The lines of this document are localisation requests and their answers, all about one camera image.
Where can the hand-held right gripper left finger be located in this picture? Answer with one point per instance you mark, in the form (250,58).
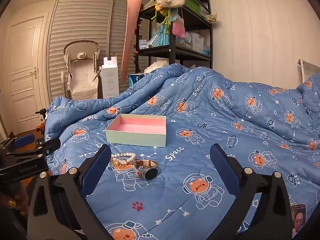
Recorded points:
(98,171)

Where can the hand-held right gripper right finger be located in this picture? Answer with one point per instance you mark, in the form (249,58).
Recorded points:
(222,171)

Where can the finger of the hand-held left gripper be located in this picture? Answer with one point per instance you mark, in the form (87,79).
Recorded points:
(23,140)
(48,145)

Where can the thin gold bangle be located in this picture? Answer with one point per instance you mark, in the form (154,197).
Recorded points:
(120,165)

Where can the rose gold wristwatch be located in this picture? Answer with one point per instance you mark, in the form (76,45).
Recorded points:
(150,173)

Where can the mint green box pink lining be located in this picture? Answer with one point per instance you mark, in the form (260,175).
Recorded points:
(136,132)

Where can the blue astronaut bear printed blanket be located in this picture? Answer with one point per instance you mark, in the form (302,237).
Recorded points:
(200,120)

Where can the white panelled door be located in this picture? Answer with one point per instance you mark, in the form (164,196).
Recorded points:
(23,80)

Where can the white folded high chair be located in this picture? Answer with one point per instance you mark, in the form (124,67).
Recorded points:
(81,72)

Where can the tall white carton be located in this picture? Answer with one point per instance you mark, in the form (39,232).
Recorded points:
(110,80)

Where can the smartphone with lit screen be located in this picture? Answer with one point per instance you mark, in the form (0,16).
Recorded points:
(298,220)

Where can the blue tissue pack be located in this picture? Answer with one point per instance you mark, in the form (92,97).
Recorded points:
(135,79)

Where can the black metal shelf rack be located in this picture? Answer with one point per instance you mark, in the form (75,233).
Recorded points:
(172,51)

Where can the white plastic basket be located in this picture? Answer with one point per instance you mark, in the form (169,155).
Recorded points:
(197,43)

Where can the louvered wardrobe doors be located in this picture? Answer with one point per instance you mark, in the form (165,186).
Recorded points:
(82,17)

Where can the pink hanging strip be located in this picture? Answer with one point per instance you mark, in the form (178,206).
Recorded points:
(131,30)

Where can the blue bottles on shelf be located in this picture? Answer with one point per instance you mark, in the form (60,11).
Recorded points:
(160,37)

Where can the pink knit pouch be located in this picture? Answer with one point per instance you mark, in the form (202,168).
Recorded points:
(179,29)

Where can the green frog plush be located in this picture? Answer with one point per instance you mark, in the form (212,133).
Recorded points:
(162,17)

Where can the green storage box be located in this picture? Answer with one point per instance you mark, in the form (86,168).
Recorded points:
(197,6)

